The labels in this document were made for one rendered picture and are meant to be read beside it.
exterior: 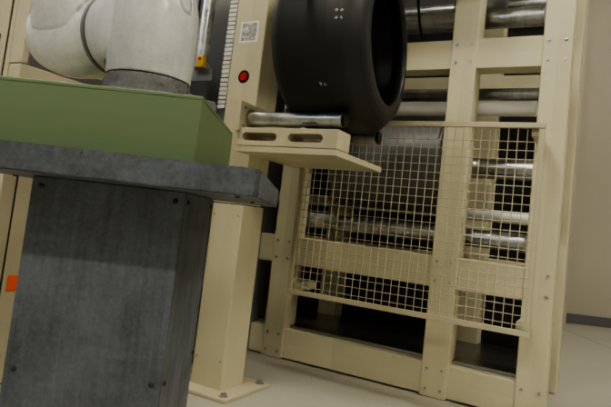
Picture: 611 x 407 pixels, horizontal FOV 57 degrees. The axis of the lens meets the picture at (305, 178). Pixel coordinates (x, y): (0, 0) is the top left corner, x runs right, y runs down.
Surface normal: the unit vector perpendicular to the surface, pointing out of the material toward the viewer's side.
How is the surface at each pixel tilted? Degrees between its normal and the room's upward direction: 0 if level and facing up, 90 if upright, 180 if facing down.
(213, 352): 90
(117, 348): 90
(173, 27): 88
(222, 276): 90
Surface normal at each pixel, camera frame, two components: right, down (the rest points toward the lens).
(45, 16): -0.48, 0.22
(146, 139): 0.00, -0.08
